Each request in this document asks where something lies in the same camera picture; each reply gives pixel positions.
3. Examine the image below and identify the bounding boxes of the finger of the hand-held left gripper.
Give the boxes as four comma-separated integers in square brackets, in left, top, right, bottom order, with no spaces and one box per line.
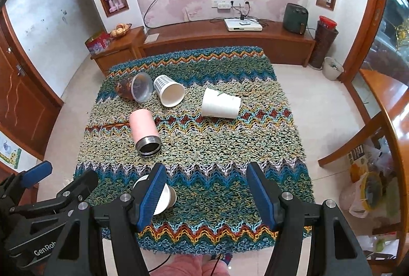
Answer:
[0,160,53,200]
[9,170,99,224]

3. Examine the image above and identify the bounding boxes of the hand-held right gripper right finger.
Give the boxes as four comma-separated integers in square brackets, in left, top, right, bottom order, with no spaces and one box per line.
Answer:
[245,162,373,276]

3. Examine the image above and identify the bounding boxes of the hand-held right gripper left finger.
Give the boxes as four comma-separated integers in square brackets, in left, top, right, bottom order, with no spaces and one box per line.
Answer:
[45,164,168,276]

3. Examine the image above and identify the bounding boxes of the white cup with steel rim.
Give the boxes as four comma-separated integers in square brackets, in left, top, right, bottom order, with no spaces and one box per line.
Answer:
[132,175,177,216]

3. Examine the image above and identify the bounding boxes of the pink steel thermos cup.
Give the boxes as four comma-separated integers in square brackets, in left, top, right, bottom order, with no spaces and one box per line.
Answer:
[129,109,161,158]

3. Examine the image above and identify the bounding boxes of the white paper cup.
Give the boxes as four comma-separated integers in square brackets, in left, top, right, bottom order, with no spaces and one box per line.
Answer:
[201,87,242,119]

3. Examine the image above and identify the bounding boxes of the brown clear plastic cup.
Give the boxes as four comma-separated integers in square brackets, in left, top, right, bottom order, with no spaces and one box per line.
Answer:
[115,72,154,103]

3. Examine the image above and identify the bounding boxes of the checkered paper cup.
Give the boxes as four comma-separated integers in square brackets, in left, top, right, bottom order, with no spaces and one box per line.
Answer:
[153,75,185,108]

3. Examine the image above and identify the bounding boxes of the person's right hand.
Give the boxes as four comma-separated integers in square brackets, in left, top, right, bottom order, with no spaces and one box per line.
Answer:
[158,254,232,276]

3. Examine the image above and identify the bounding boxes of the zigzag knitted blanket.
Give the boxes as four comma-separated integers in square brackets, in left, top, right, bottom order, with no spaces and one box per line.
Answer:
[74,46,315,255]

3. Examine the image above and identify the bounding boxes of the wooden door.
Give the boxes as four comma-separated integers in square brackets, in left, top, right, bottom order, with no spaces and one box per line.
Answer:
[0,4,64,162]

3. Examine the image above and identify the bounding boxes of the clear plastic bag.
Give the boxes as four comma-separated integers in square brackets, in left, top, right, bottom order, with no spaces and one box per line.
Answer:
[339,172,397,219]

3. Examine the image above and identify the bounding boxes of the yellow snack packet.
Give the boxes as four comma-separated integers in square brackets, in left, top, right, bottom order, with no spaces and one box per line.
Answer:
[347,144,378,184]

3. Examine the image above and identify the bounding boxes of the small wooden side cabinet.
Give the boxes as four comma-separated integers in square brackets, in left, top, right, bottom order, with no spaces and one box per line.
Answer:
[90,26,146,77]

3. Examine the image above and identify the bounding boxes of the pink gift box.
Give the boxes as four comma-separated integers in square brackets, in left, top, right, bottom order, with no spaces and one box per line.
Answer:
[85,32,112,55]

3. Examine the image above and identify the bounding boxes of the white waste bin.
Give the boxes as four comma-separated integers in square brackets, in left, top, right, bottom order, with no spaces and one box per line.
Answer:
[322,56,346,82]

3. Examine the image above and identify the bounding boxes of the fruit basket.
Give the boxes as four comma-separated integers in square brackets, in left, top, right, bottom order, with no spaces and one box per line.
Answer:
[110,24,132,39]

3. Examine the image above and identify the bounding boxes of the wooden television cabinet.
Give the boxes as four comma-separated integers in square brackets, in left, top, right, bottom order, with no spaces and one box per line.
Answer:
[138,19,316,67]

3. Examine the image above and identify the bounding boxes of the tall dark woven basket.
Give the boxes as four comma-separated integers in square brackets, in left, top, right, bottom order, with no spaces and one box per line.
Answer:
[308,20,339,70]

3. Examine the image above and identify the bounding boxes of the white set-top box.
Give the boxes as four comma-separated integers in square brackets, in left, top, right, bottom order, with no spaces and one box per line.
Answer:
[224,18,263,32]

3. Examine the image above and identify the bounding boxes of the dark green air fryer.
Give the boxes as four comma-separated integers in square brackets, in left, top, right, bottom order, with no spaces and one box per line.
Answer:
[283,3,309,35]

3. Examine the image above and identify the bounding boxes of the red lidded container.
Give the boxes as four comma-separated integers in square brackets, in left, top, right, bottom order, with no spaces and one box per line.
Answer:
[318,16,338,30]

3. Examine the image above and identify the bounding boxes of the black television cable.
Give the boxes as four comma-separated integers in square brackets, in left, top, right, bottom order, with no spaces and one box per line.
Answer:
[143,0,167,29]

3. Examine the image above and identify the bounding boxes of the white wall power strip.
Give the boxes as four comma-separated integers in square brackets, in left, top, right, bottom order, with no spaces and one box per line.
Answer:
[211,0,251,12]

